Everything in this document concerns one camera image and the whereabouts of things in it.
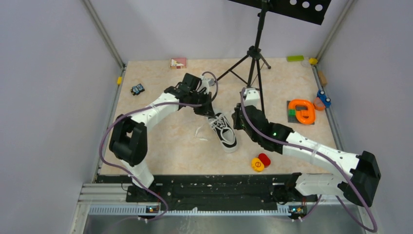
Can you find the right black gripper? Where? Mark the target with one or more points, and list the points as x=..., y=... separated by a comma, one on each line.
x=236, y=116

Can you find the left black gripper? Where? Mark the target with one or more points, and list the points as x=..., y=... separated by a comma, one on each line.
x=206, y=110

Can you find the black white canvas sneaker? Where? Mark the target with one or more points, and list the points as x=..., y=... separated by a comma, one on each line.
x=221, y=126

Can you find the white shoelace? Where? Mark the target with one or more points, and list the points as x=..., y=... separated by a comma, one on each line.
x=204, y=131

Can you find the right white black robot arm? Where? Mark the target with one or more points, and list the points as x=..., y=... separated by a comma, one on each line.
x=354, y=176

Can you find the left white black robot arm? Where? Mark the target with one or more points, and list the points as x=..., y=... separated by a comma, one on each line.
x=129, y=139

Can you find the pink tangram puzzle box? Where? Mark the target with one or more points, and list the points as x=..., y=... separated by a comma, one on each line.
x=178, y=63

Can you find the small green block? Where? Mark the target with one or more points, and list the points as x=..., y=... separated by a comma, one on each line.
x=291, y=112

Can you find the dark grey square plate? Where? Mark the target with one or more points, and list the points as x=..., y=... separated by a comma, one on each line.
x=290, y=118

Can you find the red plastic cylinder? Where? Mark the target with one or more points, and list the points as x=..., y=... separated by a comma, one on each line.
x=264, y=159

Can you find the yellow plastic cylinder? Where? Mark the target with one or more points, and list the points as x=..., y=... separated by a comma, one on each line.
x=257, y=165

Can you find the small blue black toy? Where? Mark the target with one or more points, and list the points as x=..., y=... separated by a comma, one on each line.
x=137, y=89

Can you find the orange translucent cup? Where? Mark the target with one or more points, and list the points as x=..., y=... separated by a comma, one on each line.
x=318, y=104

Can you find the black tripod stand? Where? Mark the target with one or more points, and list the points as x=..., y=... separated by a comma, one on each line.
x=254, y=52

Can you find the green rectangular block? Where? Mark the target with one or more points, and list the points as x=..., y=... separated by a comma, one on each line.
x=295, y=58

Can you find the blue toy car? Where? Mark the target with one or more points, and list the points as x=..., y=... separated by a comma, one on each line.
x=324, y=98

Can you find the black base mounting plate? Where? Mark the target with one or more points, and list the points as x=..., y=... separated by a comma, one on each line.
x=214, y=192

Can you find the yellow corner block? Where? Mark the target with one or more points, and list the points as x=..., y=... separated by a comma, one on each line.
x=313, y=61

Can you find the black perforated stand tray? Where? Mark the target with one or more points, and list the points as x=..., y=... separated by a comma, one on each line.
x=312, y=11

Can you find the wooden block on frame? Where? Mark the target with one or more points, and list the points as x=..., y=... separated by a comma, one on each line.
x=322, y=78

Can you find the white slotted cable duct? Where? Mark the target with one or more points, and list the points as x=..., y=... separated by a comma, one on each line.
x=144, y=210

